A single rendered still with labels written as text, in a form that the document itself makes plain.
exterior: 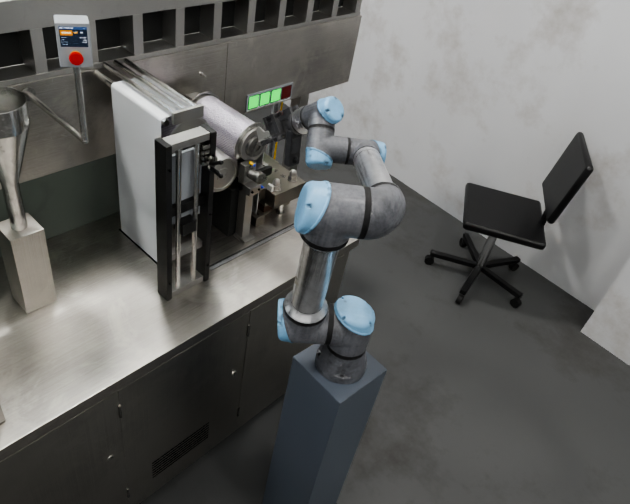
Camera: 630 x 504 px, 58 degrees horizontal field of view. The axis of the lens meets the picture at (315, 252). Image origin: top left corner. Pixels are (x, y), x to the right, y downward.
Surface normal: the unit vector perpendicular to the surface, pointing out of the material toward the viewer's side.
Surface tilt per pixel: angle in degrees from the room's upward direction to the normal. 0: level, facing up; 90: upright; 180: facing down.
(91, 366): 0
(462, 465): 0
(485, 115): 90
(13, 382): 0
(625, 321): 90
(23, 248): 90
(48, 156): 90
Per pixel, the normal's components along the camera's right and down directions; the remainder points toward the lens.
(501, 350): 0.16, -0.76
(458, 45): -0.73, 0.34
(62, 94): 0.72, 0.53
